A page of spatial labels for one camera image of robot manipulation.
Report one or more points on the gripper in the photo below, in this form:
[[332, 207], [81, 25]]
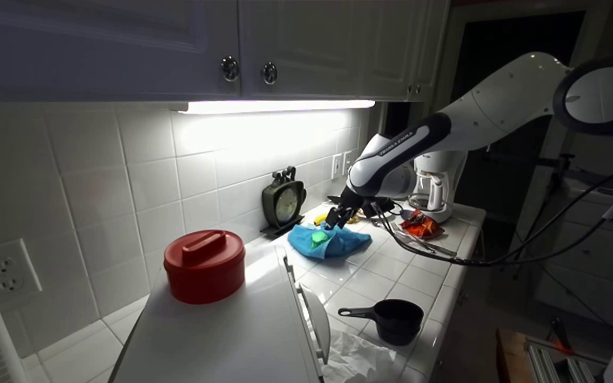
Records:
[[350, 198]]

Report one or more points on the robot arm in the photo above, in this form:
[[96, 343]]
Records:
[[498, 106]]

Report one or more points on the yellow banana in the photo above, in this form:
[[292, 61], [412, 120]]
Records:
[[320, 218]]

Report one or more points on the blue cloth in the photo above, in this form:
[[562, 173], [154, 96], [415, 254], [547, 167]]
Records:
[[338, 244]]

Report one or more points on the green sponge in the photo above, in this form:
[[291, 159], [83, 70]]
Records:
[[319, 239]]

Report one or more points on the dark dial kitchen scale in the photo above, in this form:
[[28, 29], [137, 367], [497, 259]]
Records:
[[284, 205]]

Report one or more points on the orange red snack bag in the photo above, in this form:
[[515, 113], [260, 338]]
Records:
[[421, 226]]

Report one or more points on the silver utensil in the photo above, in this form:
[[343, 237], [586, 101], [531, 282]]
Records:
[[423, 242]]

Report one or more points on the white coffee maker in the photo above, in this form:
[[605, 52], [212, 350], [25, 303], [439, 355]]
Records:
[[437, 181]]

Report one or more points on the black measuring cup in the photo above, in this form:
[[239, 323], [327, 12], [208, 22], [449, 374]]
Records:
[[397, 322]]

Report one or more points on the under-cabinet light strip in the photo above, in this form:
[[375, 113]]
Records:
[[280, 106]]

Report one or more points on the crumpled white plastic bag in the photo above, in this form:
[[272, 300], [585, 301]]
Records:
[[357, 359]]

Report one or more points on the red round lidded container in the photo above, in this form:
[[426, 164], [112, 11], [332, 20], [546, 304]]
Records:
[[204, 268]]

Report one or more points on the white countertop appliance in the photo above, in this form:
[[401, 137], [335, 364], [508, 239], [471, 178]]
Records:
[[232, 330]]

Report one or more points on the silver cabinet knob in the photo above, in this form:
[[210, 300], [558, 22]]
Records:
[[269, 73], [229, 68]]

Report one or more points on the white cabinet door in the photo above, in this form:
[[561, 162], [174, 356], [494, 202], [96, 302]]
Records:
[[333, 48], [99, 48]]

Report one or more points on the stand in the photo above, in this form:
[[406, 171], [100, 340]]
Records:
[[554, 165]]

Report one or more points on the white drawer cabinet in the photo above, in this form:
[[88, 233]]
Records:
[[594, 255]]

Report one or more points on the white upper cabinet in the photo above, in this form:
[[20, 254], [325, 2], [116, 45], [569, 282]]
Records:
[[125, 48]]

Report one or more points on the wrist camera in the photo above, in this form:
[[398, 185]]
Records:
[[380, 207]]

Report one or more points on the white wall socket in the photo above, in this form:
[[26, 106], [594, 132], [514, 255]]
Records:
[[3, 274], [337, 165]]

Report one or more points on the white wall switch plate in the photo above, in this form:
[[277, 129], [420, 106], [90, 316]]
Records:
[[347, 162]]

